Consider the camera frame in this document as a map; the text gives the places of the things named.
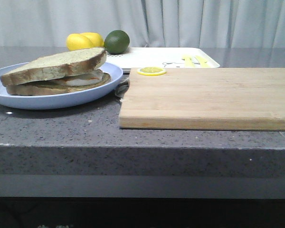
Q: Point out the green lime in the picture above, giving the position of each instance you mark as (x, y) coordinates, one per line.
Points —
(116, 42)

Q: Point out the metal cutting board handle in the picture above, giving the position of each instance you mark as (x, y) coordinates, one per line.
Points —
(122, 88)

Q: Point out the yellow lemon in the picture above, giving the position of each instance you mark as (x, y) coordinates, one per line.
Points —
(77, 41)
(95, 38)

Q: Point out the rear yellow lemon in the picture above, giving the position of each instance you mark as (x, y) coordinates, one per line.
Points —
(95, 38)

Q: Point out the white bear tray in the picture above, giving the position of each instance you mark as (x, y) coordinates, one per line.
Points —
(169, 57)

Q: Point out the lemon slice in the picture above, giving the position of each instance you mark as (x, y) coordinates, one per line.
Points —
(151, 71)

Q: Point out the bread slice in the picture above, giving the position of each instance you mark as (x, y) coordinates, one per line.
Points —
(71, 63)
(47, 88)

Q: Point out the light blue round plate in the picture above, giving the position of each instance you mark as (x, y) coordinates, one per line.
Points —
(62, 100)

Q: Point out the right yellow cutlery piece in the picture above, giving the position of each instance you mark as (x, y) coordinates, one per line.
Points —
(203, 62)

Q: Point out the yellow cutlery piece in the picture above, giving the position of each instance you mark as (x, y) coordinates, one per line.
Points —
(188, 61)
(203, 62)

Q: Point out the left yellow cutlery piece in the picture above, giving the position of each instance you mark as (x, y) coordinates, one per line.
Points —
(188, 61)

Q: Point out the wooden cutting board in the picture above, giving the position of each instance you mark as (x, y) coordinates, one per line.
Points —
(206, 99)

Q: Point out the front yellow lemon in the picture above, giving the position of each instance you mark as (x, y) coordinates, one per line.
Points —
(77, 41)

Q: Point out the white curtain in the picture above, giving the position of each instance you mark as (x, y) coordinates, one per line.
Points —
(149, 23)

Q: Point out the fried egg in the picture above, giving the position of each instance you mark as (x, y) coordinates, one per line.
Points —
(91, 78)

